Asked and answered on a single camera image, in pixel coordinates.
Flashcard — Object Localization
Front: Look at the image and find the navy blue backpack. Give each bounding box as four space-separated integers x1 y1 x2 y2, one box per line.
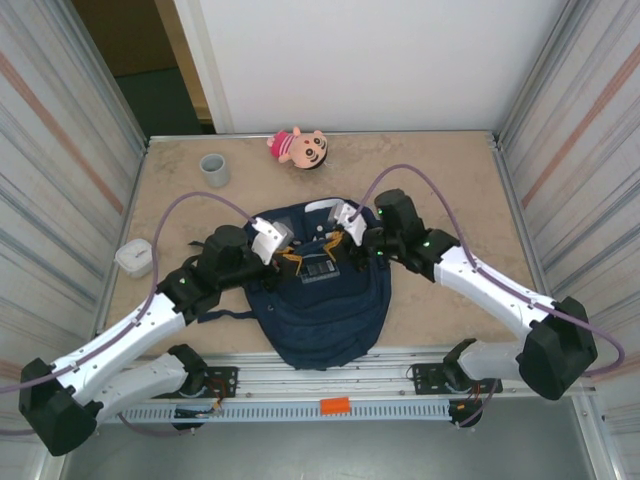
187 198 392 372

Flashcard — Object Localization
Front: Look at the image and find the grey cup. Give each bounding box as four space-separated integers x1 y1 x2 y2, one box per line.
199 153 231 189

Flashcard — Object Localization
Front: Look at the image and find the white square container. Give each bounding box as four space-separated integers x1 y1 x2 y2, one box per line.
114 238 154 279

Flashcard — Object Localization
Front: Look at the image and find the plush doll in pink shirt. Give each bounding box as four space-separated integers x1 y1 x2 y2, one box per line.
266 125 335 172

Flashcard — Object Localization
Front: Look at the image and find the aluminium rail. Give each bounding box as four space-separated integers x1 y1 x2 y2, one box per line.
97 344 599 402

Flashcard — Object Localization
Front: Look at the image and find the white slotted cable tray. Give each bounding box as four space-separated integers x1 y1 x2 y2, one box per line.
119 402 451 422

